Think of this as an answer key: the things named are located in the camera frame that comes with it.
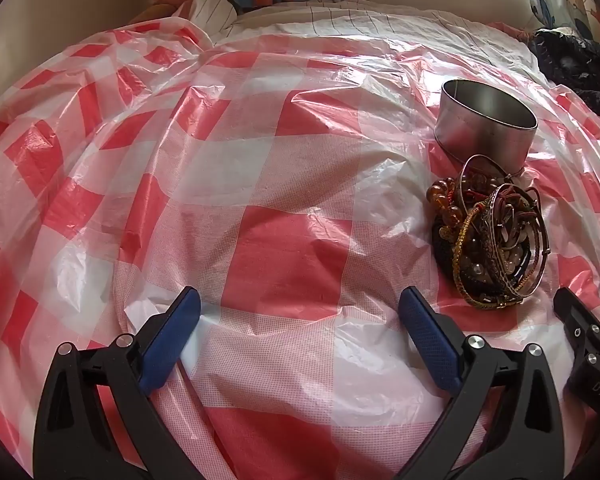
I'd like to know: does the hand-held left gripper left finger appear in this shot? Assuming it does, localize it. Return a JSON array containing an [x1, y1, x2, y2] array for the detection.
[[32, 286, 202, 480]]

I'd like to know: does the pile of bracelets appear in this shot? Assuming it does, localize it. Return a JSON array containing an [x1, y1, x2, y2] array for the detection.
[[427, 154, 552, 311]]

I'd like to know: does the striped white bedsheet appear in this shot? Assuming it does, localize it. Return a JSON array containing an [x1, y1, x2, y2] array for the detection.
[[230, 0, 546, 81]]

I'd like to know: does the dark jacket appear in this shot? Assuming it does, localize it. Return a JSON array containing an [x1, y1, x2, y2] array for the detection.
[[527, 25, 600, 131]]

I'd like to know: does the amber bead bracelet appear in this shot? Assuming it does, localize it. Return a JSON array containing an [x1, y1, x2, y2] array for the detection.
[[427, 180, 473, 233]]

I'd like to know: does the orange cloth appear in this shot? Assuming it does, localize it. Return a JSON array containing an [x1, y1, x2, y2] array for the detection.
[[127, 0, 201, 26]]

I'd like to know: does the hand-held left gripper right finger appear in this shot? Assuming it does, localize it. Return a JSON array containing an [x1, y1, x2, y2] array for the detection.
[[398, 286, 566, 480]]

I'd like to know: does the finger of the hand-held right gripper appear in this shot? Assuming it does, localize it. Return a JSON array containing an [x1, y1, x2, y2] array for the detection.
[[553, 287, 600, 348]]

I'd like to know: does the red white checkered plastic sheet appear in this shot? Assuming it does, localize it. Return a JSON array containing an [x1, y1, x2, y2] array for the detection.
[[0, 2, 600, 480]]

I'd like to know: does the round metal tin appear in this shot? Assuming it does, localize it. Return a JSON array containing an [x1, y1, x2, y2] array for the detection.
[[434, 79, 539, 177]]

